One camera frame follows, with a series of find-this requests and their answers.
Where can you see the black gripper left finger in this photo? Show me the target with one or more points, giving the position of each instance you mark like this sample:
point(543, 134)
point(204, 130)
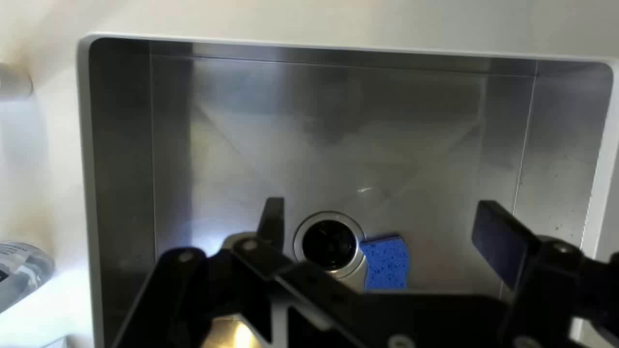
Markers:
point(272, 223)

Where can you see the round sink drain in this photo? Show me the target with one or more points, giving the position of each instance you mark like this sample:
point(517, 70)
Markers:
point(330, 239)

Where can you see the blue sponge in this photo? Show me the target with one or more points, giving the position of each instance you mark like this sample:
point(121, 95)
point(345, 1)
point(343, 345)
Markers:
point(388, 264)

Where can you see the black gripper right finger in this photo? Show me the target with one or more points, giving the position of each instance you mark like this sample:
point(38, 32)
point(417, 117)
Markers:
point(504, 244)

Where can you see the stainless steel sink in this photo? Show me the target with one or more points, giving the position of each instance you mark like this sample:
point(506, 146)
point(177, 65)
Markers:
point(388, 128)

